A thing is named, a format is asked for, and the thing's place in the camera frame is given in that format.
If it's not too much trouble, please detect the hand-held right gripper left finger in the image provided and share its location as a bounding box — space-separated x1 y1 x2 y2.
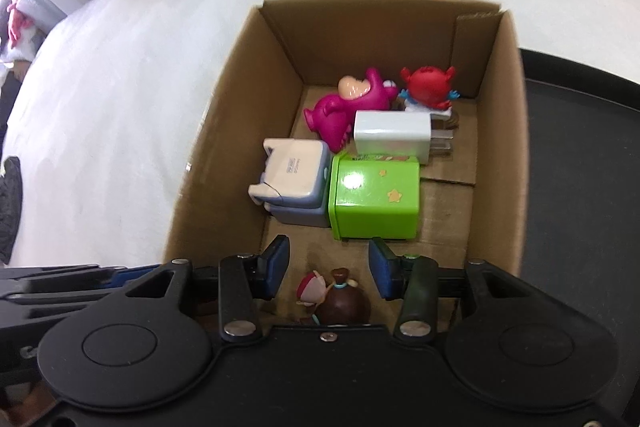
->
125 234 292 343

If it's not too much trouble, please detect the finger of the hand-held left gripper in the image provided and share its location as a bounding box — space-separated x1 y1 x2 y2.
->
0 263 166 294
0 293 118 338

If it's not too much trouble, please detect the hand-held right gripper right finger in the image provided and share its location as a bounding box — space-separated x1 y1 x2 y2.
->
368 237 543 343

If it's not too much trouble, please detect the brown-haired doll figurine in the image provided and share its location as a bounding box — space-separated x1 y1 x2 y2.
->
296 269 372 327

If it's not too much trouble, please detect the green toy box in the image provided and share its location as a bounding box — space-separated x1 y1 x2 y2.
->
327 152 421 242

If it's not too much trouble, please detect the white plug charger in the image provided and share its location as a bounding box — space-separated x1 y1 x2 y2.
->
353 109 456 165

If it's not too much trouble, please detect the red crab figurine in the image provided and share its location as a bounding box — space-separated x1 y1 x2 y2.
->
398 65 458 114

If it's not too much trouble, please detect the black plastic tray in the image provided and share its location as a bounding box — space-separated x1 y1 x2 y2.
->
517 48 640 427

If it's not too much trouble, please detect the brown cardboard box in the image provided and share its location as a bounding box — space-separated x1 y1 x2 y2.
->
162 0 531 328

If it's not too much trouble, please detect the black cloth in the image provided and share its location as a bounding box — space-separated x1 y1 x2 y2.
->
0 156 24 265

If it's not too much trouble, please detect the white table cloth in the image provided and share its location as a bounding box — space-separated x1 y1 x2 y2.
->
0 0 640 268

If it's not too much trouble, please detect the pink white bundle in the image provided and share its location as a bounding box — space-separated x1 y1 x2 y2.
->
6 0 37 50

